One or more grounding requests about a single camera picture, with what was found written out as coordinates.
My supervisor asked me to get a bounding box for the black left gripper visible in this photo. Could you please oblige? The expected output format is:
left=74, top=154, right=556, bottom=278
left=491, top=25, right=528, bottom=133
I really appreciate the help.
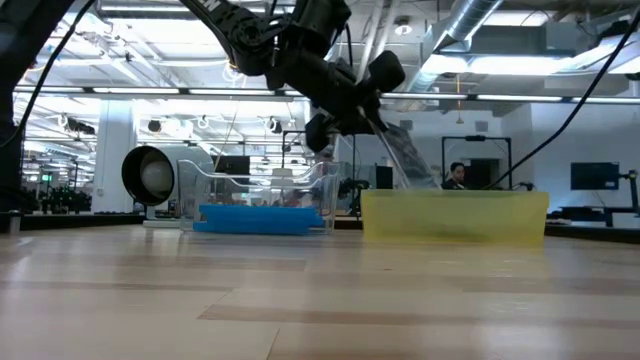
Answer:
left=279, top=47, right=406, bottom=154

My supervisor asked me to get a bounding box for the clear jewel case black tray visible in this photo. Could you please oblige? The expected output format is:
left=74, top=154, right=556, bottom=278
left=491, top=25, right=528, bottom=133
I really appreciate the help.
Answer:
left=368, top=117, right=444, bottom=191

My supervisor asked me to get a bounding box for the long ceiling light strip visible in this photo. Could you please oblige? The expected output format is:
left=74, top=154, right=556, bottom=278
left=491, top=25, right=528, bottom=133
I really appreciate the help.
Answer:
left=0, top=85, right=640, bottom=104

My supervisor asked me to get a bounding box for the black panel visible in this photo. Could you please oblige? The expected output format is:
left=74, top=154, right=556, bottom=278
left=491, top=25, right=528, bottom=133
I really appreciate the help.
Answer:
left=375, top=165, right=395, bottom=190

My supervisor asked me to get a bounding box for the person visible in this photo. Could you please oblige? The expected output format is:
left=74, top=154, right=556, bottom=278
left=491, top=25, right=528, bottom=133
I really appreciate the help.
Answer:
left=440, top=160, right=471, bottom=191

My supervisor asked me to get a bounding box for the black monitor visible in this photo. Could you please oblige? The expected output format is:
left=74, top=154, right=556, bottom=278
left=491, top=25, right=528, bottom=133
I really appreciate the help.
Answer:
left=571, top=161, right=621, bottom=192
left=212, top=155, right=251, bottom=190

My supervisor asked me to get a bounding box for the yellow plastic bin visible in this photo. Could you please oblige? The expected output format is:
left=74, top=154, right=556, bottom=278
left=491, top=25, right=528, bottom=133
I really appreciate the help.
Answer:
left=359, top=188, right=550, bottom=247

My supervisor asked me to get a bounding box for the clear plastic bin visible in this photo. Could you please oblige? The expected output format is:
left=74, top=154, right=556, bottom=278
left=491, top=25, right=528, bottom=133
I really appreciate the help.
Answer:
left=177, top=158, right=344, bottom=235

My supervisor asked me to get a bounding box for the white cylindrical lamp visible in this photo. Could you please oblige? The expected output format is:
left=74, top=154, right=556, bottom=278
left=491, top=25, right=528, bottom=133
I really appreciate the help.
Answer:
left=121, top=144, right=216, bottom=207

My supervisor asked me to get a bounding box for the black metal gantry frame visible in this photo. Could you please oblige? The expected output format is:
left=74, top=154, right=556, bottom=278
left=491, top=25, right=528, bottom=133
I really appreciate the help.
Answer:
left=441, top=134, right=513, bottom=191
left=281, top=128, right=358, bottom=217

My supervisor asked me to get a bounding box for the yellow hanging cord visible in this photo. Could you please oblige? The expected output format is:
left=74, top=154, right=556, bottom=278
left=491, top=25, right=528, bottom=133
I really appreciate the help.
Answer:
left=453, top=73, right=465, bottom=125

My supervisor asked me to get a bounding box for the silver ventilation duct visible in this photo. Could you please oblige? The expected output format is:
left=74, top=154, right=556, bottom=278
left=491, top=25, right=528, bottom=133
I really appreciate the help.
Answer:
left=399, top=0, right=506, bottom=94

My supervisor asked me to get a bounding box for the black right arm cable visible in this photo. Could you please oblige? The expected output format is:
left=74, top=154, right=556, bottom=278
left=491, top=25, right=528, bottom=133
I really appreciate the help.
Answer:
left=482, top=4, right=640, bottom=191

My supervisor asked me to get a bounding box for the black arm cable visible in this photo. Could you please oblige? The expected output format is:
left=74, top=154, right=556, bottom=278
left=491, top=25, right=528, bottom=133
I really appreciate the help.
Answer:
left=482, top=4, right=640, bottom=191
left=0, top=0, right=97, bottom=150

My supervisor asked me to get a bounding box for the black aluminium table frame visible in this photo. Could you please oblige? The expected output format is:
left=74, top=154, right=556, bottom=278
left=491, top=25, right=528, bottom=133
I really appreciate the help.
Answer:
left=0, top=212, right=640, bottom=246

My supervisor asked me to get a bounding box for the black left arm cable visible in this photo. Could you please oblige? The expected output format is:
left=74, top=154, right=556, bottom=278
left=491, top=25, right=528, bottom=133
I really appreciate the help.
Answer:
left=0, top=0, right=97, bottom=150

